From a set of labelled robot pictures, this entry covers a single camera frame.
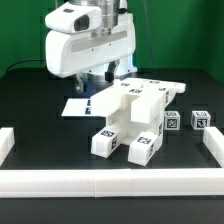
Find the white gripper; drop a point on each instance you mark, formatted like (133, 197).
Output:
(95, 39)

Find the white chair seat part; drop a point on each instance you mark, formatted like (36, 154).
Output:
(133, 129)

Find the white chair back frame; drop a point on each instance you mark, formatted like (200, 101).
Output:
(145, 98)

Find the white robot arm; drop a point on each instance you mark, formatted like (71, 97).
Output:
(94, 38)

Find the white tagged cube left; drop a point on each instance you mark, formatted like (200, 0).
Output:
(172, 120)

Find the white tagged cube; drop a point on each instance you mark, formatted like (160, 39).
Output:
(172, 120)
(200, 120)

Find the white tagged cube right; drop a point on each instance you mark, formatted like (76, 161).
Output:
(200, 120)

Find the white marker base plate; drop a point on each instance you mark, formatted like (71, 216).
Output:
(76, 107)

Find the white left fence wall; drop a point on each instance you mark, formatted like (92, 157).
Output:
(7, 142)

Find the white fence wall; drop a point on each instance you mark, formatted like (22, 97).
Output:
(213, 139)
(7, 142)
(111, 183)

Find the white right fence wall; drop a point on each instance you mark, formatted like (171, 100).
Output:
(213, 139)

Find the white front fence wall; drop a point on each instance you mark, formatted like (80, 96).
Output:
(111, 183)

